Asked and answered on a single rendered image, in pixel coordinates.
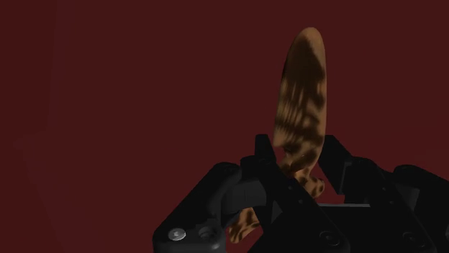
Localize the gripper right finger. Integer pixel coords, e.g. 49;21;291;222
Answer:
317;134;449;253

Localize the brown wooden spoon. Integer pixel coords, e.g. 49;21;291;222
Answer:
227;27;328;244

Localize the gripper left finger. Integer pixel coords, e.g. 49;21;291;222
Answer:
152;134;352;253

